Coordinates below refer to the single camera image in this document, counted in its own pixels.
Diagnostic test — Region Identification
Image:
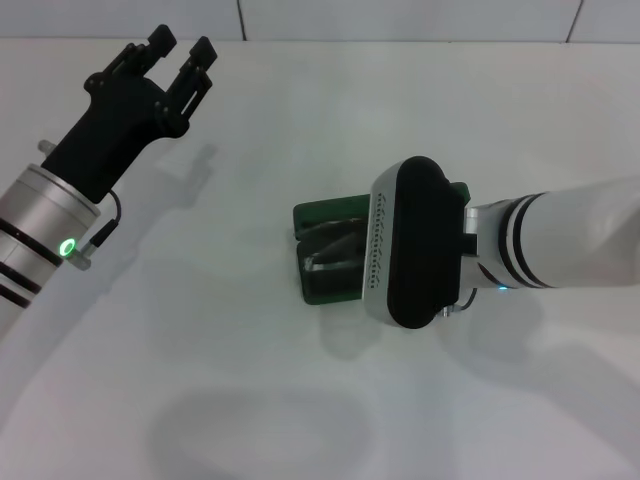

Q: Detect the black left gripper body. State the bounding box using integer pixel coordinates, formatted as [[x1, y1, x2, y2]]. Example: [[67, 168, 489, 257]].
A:
[[39, 69, 195, 204]]

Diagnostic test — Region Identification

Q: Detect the right gripper cable with plugs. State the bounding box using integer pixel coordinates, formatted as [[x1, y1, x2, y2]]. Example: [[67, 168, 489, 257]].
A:
[[436, 286, 480, 320]]

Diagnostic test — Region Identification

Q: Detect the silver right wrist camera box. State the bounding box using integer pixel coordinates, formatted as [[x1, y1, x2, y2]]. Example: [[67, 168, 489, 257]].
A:
[[360, 155, 475, 331]]

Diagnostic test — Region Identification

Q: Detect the green glasses case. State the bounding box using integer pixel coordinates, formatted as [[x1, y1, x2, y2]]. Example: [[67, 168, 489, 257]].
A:
[[291, 180, 474, 307]]

